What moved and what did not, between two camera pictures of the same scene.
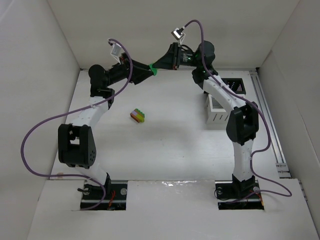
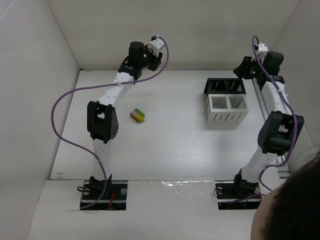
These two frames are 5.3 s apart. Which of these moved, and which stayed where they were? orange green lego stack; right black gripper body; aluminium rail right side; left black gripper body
Moved: right black gripper body; left black gripper body
Stayed: aluminium rail right side; orange green lego stack
